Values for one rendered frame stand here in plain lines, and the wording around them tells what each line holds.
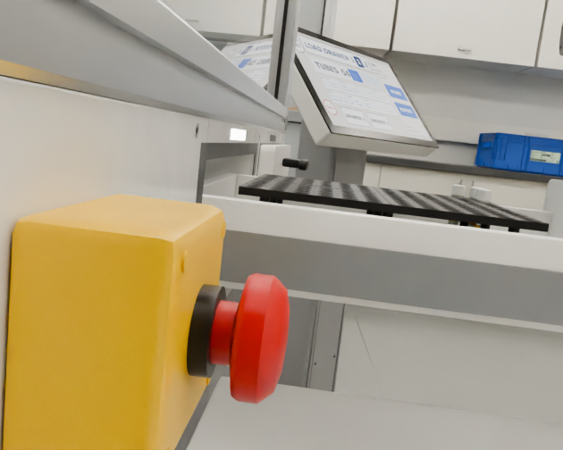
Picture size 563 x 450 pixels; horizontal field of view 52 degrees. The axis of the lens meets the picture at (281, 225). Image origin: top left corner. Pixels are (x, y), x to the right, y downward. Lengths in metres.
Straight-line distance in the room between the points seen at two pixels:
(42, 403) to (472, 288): 0.29
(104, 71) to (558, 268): 0.31
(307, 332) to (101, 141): 1.31
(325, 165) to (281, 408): 1.07
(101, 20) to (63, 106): 0.04
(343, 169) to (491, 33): 2.59
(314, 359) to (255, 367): 1.37
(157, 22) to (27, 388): 0.15
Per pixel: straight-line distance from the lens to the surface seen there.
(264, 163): 0.68
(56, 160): 0.18
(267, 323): 0.17
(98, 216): 0.17
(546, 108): 4.41
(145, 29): 0.24
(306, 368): 1.53
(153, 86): 0.26
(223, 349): 0.18
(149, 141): 0.26
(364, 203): 0.42
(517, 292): 0.41
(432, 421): 0.43
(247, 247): 0.39
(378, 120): 1.42
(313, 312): 1.48
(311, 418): 0.40
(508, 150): 3.74
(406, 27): 3.81
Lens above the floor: 0.94
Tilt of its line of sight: 9 degrees down
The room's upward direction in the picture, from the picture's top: 7 degrees clockwise
